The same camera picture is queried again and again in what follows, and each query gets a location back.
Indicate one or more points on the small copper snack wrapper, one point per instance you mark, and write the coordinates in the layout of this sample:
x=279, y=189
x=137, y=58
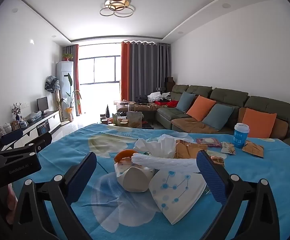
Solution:
x=217, y=161

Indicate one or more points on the orange cushion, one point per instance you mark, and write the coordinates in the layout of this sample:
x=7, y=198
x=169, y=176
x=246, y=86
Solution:
x=258, y=122
x=201, y=108

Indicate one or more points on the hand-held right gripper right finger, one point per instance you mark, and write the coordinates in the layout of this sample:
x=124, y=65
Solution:
x=211, y=177

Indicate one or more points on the crushed white paper cup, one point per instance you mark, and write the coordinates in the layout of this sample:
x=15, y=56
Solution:
x=132, y=180

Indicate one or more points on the blue-dotted paper cup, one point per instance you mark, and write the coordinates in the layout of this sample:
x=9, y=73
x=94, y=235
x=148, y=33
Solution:
x=175, y=200

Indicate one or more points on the small white snack packet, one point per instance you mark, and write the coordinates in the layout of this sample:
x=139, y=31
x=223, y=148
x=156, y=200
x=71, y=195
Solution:
x=228, y=148

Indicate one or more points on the blue floral blanket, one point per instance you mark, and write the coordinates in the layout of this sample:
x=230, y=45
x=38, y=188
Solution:
x=84, y=140

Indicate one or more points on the tall green floor plant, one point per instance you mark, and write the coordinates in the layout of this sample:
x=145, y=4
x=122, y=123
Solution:
x=71, y=100

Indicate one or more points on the black monitor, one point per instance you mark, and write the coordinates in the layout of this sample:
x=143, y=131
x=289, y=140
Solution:
x=42, y=103

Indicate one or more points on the person's left hand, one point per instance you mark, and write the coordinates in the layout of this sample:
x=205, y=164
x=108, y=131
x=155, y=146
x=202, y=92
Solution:
x=12, y=197

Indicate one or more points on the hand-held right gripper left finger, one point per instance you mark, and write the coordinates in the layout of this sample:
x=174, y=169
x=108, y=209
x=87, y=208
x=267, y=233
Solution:
x=82, y=177

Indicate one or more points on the cloth-covered standing fan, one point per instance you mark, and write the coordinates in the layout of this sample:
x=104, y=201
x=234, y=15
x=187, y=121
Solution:
x=51, y=83

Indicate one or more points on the window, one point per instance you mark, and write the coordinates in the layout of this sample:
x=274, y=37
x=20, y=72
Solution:
x=99, y=70

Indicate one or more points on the white paper towel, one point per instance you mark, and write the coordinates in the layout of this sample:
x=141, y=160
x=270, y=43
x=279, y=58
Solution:
x=165, y=163

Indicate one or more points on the blue paper cup with lid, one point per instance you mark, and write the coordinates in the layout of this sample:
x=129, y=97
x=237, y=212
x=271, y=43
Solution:
x=241, y=137

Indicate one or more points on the small plant in vase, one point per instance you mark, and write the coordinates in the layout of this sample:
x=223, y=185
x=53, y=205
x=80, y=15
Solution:
x=16, y=110

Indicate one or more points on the small potted plant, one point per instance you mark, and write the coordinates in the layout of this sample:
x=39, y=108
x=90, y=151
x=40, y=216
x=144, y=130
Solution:
x=67, y=56

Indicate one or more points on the blue cushion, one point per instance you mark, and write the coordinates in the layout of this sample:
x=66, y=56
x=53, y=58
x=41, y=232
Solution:
x=218, y=116
x=185, y=101

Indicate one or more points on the blue and white porcelain jar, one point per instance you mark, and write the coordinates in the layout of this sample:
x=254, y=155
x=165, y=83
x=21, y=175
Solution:
x=23, y=124

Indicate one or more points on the orange-brown snack packet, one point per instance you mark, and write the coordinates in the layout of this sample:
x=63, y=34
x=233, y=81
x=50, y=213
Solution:
x=253, y=149

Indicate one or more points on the orange curtain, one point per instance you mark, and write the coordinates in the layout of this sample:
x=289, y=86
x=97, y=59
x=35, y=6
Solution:
x=125, y=72
x=76, y=75

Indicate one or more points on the orange peel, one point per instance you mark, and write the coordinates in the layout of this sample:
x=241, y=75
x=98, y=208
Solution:
x=125, y=153

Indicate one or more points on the green sofa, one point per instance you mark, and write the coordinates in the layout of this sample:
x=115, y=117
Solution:
x=230, y=95

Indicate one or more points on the brown paper bag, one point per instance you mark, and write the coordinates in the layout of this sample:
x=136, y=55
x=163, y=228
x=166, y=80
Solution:
x=135, y=120

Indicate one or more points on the pink snack packet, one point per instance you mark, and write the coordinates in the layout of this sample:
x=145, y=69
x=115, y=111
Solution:
x=208, y=142

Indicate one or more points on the clear plastic bag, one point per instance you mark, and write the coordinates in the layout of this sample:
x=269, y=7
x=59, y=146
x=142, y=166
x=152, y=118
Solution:
x=33, y=117

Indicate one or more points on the grey curtain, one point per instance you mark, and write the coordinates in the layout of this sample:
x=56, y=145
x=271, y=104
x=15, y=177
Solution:
x=147, y=70
x=69, y=52

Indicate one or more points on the white standing air conditioner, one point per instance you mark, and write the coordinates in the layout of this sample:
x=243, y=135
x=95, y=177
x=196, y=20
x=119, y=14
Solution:
x=64, y=80

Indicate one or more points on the red cloth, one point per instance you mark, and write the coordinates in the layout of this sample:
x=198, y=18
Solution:
x=170, y=103

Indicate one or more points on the cluttered coffee table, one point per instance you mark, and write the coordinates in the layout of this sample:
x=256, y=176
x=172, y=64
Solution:
x=121, y=122

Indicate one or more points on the white tissue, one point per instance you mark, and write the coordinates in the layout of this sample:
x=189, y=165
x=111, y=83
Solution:
x=165, y=146

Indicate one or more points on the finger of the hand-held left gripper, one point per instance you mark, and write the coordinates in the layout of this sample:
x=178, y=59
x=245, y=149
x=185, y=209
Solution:
x=42, y=140
x=12, y=136

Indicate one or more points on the gold snack wrapper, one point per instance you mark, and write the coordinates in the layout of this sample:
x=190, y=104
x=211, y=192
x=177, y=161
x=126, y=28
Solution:
x=187, y=150

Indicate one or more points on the brown ottoman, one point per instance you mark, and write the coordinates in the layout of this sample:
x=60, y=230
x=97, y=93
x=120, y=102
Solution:
x=145, y=107

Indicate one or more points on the pile of dark clothes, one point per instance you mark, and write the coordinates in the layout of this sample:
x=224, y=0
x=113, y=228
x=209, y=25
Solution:
x=142, y=98

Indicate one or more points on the pile of white clothes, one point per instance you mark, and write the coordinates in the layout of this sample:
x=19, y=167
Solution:
x=157, y=96

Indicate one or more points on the black and white TV cabinet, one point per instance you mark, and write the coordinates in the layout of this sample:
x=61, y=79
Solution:
x=52, y=121

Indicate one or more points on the stacked cardboard boxes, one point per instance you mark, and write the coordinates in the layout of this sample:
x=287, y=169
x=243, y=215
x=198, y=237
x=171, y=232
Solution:
x=170, y=83

